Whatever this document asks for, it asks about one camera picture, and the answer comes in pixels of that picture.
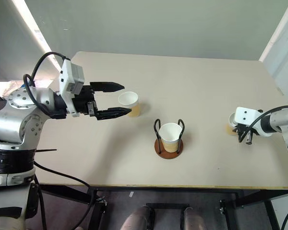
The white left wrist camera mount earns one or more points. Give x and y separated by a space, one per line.
68 76

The white and tan paper cup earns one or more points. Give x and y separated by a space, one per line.
231 121
170 134
130 100

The dark rounded metallic shape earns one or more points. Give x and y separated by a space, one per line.
138 219

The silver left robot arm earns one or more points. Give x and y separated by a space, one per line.
4 124

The small white paper scrap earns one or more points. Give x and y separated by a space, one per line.
131 194

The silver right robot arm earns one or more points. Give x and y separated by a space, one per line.
282 119

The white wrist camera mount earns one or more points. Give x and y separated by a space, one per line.
246 116
68 76

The black metal table frame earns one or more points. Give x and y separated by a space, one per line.
158 189

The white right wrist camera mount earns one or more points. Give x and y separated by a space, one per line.
246 116

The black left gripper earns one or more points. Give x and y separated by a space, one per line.
84 100

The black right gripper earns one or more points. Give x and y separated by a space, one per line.
244 129

